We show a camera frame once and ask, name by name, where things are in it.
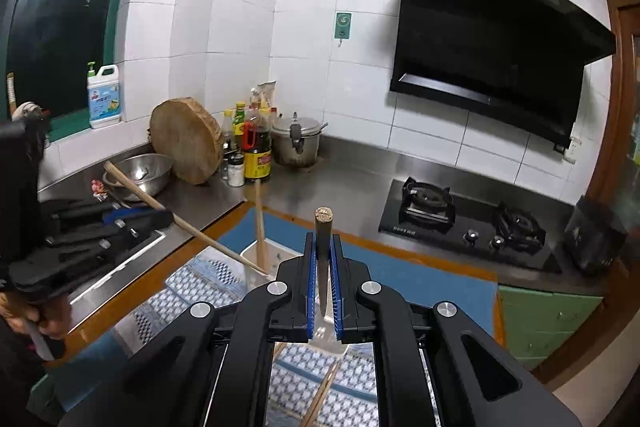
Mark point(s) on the black gas stove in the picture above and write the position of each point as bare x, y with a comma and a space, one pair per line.
470, 227

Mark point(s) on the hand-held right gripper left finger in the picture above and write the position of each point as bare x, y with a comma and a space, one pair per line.
312, 297

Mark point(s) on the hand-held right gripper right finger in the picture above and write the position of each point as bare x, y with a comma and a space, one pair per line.
335, 297

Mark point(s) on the green cap sauce bottle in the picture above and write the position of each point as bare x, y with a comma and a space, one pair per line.
240, 117

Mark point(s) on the round wooden cutting board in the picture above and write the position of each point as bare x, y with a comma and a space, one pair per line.
187, 142

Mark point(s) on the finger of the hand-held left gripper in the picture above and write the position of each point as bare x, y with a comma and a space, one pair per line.
140, 227
112, 217

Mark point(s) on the white detergent jug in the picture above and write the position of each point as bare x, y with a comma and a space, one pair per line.
105, 102

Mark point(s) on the red white ornament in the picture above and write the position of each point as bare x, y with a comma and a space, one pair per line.
99, 189

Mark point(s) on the white utensil holder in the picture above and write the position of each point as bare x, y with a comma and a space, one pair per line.
280, 254

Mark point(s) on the green wall switch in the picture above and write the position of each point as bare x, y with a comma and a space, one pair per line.
343, 26

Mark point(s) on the clear tan oil bottle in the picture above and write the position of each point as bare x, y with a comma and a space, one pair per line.
255, 101

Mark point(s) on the dark soy sauce bottle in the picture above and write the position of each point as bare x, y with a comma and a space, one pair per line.
257, 157

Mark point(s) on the pile of wooden chopsticks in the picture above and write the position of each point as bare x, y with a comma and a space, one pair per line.
320, 394

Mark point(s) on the steel colander bowl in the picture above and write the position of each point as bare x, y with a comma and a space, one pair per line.
150, 172

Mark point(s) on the steel pressure cooker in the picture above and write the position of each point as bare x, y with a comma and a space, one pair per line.
297, 142

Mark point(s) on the white shaker jar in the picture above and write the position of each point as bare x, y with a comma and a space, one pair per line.
236, 172

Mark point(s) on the wooden glass door cabinet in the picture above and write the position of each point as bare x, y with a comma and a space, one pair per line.
620, 82

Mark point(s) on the blue patterned woven placemat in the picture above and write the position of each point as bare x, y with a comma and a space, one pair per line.
400, 277
350, 387

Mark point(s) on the person's left hand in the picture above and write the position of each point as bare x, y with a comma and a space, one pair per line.
50, 317

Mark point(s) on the white snack bag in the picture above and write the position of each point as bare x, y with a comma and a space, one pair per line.
267, 92

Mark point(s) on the black range hood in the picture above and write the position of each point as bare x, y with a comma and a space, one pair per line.
490, 42

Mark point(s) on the green framed window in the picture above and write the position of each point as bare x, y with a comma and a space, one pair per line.
60, 7

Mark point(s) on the green cabinet drawer front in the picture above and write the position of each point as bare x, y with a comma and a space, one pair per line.
545, 322

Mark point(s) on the slender wooden chopstick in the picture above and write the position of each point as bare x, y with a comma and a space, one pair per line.
215, 247
260, 232
323, 227

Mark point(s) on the white wall outlet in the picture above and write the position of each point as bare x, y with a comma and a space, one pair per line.
575, 149

